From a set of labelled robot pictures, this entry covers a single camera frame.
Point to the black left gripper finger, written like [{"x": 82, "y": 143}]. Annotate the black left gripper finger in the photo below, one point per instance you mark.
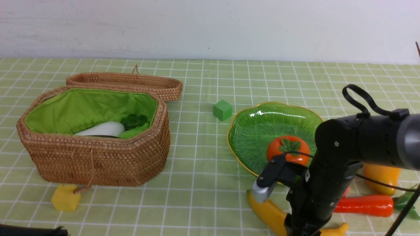
[{"x": 8, "y": 230}]

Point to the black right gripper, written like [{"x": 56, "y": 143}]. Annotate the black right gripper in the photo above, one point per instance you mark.
[{"x": 316, "y": 196}]

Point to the yellow toy banana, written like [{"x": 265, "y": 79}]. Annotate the yellow toy banana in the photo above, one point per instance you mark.
[{"x": 274, "y": 217}]

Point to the orange toy carrot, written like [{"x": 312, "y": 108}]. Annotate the orange toy carrot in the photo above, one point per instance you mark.
[{"x": 378, "y": 205}]

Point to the orange toy persimmon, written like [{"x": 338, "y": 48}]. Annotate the orange toy persimmon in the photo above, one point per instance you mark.
[{"x": 289, "y": 143}]

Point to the white toy radish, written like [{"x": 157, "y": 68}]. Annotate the white toy radish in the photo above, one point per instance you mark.
[{"x": 115, "y": 129}]

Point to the green toy bitter gourd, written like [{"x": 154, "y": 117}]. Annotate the green toy bitter gourd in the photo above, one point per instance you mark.
[{"x": 134, "y": 131}]

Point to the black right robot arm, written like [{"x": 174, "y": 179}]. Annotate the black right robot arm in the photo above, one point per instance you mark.
[{"x": 343, "y": 146}]

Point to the yellow foam cube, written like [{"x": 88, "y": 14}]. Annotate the yellow foam cube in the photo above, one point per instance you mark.
[{"x": 66, "y": 198}]

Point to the yellow orange toy mango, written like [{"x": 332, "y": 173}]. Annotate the yellow orange toy mango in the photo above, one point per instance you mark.
[{"x": 387, "y": 175}]

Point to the woven rattan basket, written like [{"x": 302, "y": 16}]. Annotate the woven rattan basket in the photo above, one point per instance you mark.
[{"x": 92, "y": 160}]

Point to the green glass leaf plate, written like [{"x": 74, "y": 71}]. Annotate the green glass leaf plate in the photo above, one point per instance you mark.
[{"x": 253, "y": 129}]

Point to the green foam cube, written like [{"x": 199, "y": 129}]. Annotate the green foam cube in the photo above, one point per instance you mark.
[{"x": 222, "y": 110}]

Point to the green fabric basket liner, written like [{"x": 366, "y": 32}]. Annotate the green fabric basket liner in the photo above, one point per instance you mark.
[{"x": 79, "y": 109}]

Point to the woven rattan basket lid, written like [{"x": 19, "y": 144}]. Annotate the woven rattan basket lid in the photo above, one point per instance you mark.
[{"x": 166, "y": 88}]

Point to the right black grey wrist camera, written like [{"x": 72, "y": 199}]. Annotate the right black grey wrist camera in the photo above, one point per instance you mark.
[{"x": 277, "y": 170}]

